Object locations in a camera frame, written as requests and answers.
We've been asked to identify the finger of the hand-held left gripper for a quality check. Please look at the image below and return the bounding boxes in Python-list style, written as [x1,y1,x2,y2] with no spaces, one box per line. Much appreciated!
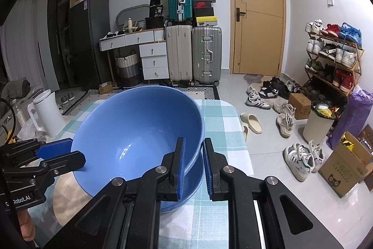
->
[36,151,86,179]
[33,139,73,160]

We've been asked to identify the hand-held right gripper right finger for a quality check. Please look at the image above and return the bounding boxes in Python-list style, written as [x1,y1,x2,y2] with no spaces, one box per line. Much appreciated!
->
[203,137,331,249]

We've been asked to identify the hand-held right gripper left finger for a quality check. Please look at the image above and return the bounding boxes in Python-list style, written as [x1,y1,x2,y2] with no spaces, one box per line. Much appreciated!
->
[44,137,186,249]

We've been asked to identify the blue bowl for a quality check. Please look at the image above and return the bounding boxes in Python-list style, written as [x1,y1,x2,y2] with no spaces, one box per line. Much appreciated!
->
[160,153,205,214]
[71,86,205,200]

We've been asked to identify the beige round plate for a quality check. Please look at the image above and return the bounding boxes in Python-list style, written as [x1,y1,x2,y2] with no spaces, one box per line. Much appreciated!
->
[52,172,98,228]

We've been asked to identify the person's left hand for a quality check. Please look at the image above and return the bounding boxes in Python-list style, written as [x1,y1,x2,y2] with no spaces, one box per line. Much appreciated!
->
[17,207,36,241]

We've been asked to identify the white electric kettle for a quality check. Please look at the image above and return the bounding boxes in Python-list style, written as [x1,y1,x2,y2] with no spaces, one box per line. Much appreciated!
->
[27,91,67,139]

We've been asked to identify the teal checked tablecloth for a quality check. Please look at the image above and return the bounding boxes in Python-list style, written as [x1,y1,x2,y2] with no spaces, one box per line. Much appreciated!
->
[28,97,254,249]

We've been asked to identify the clear plastic bottle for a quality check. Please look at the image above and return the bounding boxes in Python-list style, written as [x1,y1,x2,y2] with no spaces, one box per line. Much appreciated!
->
[13,105,27,133]

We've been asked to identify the grey clothing pile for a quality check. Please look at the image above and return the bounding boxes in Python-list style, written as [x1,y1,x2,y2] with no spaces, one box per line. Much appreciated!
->
[3,78,31,101]

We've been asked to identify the small cardboard box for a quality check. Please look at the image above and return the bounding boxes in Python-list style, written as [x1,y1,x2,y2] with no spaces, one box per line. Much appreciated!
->
[98,82,114,95]

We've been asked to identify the scattered loose sneakers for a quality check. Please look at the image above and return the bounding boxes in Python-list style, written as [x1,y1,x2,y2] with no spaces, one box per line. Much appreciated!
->
[245,77,325,182]

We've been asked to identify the grey door mat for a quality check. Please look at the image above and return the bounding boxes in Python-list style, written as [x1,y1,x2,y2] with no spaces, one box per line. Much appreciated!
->
[243,74,264,86]

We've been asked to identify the grey white woven basket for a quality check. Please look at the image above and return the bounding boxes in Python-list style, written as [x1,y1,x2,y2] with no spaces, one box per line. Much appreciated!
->
[114,51,142,88]

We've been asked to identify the black refrigerator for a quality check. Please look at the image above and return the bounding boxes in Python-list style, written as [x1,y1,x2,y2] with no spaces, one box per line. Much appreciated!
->
[68,0,111,90]

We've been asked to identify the brown cardboard box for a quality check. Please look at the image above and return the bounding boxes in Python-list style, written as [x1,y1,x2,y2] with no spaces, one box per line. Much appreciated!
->
[288,93,312,119]

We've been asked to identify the silver suitcase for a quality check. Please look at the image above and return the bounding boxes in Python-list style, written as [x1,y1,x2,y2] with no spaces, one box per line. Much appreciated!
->
[191,26,222,86]

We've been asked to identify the white dresser with drawers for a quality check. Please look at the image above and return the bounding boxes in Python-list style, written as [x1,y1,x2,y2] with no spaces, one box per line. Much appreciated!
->
[99,29,169,84]

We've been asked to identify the beige suitcase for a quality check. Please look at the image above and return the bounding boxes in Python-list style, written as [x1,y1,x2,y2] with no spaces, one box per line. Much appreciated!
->
[165,24,193,86]

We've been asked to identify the cream trash bin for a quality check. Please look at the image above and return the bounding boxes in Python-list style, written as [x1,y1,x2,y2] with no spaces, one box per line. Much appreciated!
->
[302,102,340,144]

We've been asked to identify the dark wardrobe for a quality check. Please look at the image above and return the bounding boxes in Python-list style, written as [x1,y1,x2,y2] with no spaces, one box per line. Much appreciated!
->
[47,0,73,89]

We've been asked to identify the open cardboard box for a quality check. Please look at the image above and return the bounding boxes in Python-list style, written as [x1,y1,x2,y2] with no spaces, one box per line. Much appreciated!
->
[318,131,373,198]

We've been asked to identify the oval mirror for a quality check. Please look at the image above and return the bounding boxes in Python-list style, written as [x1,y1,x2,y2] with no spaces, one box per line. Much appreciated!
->
[116,4,150,31]

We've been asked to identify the purple plastic bag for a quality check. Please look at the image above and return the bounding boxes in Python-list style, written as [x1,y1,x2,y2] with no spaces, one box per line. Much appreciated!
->
[326,86,373,150]

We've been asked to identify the dark patterned box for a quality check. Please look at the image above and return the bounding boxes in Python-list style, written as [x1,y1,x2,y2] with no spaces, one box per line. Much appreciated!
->
[357,124,373,158]

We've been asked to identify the wooden door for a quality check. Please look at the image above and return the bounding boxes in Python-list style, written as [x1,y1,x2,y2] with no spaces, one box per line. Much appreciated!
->
[227,0,285,76]

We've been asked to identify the black printed bag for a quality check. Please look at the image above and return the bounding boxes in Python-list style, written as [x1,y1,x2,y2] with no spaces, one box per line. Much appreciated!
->
[145,0,166,30]

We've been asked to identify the teal suitcase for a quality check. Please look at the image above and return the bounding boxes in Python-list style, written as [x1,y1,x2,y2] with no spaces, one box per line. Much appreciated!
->
[167,0,193,25]

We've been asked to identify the rows of racked shoes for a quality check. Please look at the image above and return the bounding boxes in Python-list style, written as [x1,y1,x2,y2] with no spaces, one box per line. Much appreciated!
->
[304,18,363,95]

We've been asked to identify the wooden shoe rack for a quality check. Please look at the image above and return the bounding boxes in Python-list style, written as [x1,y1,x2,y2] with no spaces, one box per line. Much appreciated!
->
[303,20,365,104]

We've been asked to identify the black cable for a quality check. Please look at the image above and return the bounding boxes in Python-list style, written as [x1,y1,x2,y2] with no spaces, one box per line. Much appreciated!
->
[0,99,16,146]

